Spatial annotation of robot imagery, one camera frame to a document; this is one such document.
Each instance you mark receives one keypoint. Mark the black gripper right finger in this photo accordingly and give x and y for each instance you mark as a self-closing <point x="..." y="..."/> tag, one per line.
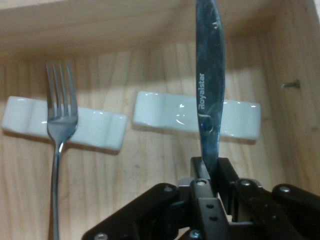
<point x="275" y="215"/>

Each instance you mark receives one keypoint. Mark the steel fork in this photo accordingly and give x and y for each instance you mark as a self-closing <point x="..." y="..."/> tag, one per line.
<point x="61" y="125"/>

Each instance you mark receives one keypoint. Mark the light wooden drawer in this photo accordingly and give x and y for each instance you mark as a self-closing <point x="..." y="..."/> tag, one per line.
<point x="150" y="172"/>

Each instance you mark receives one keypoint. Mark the metal screw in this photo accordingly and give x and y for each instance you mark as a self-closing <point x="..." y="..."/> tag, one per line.
<point x="291" y="85"/>

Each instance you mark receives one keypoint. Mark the steel table knife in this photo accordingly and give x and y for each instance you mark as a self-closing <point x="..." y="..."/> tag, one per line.
<point x="210" y="75"/>

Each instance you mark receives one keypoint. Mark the white ceramic cutlery rest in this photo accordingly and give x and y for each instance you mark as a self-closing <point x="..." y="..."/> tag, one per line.
<point x="165" y="112"/>
<point x="100" y="130"/>

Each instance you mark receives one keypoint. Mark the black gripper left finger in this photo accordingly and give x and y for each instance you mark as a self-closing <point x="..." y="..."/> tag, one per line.
<point x="207" y="207"/>

